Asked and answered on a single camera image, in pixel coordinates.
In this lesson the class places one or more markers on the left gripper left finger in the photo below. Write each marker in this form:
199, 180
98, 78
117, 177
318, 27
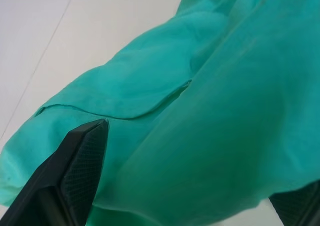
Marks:
62, 176

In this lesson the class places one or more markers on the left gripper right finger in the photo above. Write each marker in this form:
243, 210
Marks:
302, 206

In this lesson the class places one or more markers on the green cloth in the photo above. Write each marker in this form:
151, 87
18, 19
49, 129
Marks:
200, 111

